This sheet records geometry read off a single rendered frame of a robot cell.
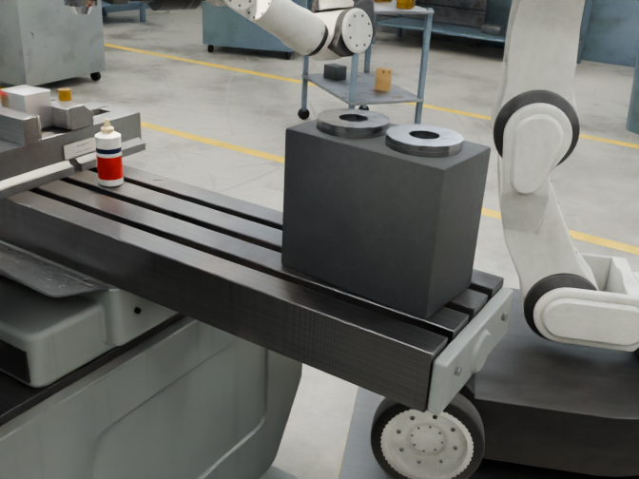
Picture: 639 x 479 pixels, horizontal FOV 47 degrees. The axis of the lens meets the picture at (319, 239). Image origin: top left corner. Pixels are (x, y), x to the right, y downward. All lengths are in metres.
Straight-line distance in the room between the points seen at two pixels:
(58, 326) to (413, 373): 0.51
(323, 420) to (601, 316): 1.01
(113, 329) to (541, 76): 0.80
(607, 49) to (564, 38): 7.18
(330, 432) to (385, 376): 1.29
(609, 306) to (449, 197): 0.66
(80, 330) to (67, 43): 4.90
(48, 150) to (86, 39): 4.78
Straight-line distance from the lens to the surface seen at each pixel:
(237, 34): 7.32
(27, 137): 1.26
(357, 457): 1.46
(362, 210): 0.87
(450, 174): 0.81
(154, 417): 1.32
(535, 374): 1.46
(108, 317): 1.13
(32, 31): 5.70
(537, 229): 1.40
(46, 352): 1.09
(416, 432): 1.36
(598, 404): 1.43
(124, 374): 1.20
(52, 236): 1.18
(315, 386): 2.32
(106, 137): 1.23
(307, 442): 2.11
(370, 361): 0.86
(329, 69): 4.98
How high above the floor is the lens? 1.35
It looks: 24 degrees down
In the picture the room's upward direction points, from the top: 3 degrees clockwise
